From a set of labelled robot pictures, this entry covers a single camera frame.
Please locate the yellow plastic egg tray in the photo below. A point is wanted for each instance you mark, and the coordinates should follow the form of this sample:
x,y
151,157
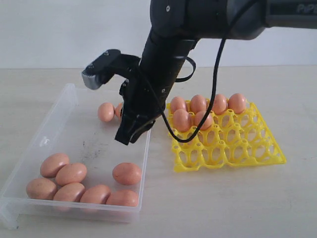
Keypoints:
x,y
235,140

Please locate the brown egg packed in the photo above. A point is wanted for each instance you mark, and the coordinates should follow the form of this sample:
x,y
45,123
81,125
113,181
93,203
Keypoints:
x,y
220,104
237,102
177,103
198,103

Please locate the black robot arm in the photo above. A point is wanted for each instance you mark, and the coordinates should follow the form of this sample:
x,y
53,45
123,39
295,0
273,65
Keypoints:
x,y
176,27

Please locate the brown egg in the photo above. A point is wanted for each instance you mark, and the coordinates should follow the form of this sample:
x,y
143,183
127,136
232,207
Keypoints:
x,y
106,112
52,164
118,110
182,120
75,172
123,198
198,118
41,188
71,192
97,194
127,174

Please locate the clear plastic bin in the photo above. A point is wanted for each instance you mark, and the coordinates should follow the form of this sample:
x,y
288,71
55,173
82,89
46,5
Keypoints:
x,y
72,127

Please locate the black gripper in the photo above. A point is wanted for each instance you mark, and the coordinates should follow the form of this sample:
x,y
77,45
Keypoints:
x,y
144,97

